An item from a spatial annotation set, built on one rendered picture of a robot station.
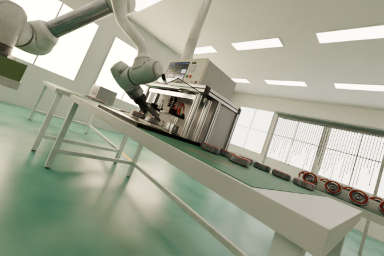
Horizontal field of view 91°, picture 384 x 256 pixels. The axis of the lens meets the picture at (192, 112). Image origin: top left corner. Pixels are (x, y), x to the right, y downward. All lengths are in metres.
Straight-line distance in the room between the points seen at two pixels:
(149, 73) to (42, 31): 0.74
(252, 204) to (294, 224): 0.08
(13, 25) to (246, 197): 1.28
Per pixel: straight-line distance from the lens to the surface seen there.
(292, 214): 0.43
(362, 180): 7.09
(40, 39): 1.46
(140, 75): 0.95
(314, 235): 0.43
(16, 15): 1.35
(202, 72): 1.28
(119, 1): 1.23
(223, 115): 1.34
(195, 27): 3.16
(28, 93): 5.77
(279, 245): 0.48
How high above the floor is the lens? 0.81
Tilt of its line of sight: 6 degrees up
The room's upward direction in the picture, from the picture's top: 21 degrees clockwise
